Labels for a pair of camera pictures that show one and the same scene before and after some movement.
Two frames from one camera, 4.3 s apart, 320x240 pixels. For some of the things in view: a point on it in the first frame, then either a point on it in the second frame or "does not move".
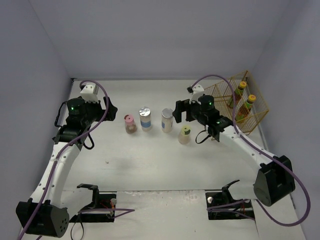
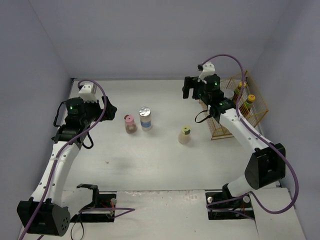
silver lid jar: [145, 119] does not move
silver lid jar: [167, 122] -> [229, 94]
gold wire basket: [238, 99] does not move
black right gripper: [185, 112] -> [191, 86]
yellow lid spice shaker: [184, 137] does not move
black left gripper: [104, 111] does not move
